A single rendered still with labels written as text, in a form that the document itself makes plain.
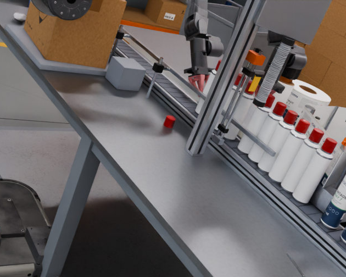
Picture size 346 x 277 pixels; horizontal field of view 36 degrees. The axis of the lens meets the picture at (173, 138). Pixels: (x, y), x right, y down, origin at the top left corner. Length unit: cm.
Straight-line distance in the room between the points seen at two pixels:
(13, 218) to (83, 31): 75
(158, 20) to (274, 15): 459
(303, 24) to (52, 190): 135
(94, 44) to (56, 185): 73
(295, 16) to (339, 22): 388
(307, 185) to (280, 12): 49
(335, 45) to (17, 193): 379
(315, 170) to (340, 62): 382
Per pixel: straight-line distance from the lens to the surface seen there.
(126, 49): 229
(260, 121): 169
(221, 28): 427
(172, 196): 143
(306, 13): 154
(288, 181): 161
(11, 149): 262
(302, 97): 214
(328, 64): 540
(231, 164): 172
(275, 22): 152
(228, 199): 153
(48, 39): 197
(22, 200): 226
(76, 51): 199
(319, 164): 155
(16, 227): 208
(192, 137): 168
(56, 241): 187
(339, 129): 209
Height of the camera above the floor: 153
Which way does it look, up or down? 24 degrees down
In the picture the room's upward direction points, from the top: 22 degrees clockwise
